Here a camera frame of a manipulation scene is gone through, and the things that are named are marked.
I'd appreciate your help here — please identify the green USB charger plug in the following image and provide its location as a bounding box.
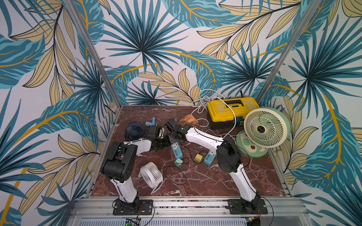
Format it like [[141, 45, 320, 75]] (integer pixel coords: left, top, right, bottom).
[[174, 158, 183, 168]]

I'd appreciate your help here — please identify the yellow USB charger plug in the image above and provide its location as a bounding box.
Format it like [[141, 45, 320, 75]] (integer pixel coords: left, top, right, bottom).
[[194, 154, 203, 164]]

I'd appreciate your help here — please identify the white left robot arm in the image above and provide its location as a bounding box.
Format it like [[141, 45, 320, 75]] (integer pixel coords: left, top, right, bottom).
[[100, 126, 170, 212]]

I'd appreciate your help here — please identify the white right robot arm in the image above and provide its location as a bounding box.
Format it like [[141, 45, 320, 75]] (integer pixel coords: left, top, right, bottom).
[[166, 119, 261, 213]]

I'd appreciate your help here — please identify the blue handheld fan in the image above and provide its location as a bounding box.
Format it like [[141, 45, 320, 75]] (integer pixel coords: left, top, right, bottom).
[[146, 117, 156, 127]]

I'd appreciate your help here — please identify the navy small desk fan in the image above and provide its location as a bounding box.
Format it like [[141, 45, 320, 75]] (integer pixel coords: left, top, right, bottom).
[[124, 122, 146, 141]]

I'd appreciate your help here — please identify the white small desk fan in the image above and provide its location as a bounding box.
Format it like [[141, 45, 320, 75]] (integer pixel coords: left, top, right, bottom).
[[138, 162, 164, 195]]

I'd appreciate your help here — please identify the green and cream desk fan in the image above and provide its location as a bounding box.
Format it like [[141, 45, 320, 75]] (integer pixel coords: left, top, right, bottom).
[[235, 107, 291, 158]]

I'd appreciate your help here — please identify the yellow and black toolbox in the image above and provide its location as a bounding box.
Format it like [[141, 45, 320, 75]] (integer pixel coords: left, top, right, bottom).
[[207, 97, 259, 130]]

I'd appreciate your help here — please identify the thin black fan cable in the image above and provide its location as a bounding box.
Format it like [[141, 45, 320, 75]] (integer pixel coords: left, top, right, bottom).
[[161, 141, 210, 186]]

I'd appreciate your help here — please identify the thick white power cable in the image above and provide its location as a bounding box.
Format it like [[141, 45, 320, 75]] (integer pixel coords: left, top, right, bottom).
[[190, 89, 238, 139]]

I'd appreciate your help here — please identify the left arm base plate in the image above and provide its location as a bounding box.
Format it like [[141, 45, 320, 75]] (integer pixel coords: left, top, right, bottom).
[[113, 198, 154, 216]]

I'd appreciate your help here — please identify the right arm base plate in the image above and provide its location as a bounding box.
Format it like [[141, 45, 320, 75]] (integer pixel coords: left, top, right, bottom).
[[225, 199, 268, 216]]

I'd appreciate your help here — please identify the aluminium front rail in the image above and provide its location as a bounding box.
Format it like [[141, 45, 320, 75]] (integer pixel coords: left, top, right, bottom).
[[67, 196, 313, 226]]

